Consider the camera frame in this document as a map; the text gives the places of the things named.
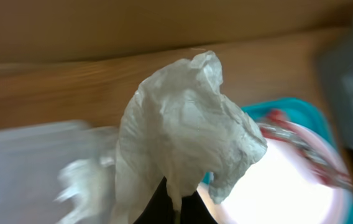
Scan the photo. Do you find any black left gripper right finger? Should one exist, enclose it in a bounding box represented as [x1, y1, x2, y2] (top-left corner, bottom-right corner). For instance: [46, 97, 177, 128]
[180, 191, 217, 224]

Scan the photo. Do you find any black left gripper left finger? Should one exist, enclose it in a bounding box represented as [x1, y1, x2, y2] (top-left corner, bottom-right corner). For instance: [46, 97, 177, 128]
[134, 177, 175, 224]

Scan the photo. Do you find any white tissue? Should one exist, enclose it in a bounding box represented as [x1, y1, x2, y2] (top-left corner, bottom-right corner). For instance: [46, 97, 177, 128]
[57, 51, 267, 223]

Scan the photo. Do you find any large white plate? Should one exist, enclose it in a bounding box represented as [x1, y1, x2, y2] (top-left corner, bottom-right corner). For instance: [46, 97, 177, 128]
[196, 121, 350, 224]

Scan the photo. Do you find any red snack wrapper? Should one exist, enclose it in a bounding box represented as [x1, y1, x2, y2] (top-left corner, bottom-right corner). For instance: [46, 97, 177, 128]
[257, 109, 353, 191]

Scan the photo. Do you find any clear plastic waste bin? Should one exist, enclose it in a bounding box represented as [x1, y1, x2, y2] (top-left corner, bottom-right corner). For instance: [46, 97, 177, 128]
[0, 121, 118, 224]

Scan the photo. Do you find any teal serving tray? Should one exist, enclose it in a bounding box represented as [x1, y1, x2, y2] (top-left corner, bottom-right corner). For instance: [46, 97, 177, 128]
[202, 98, 353, 224]

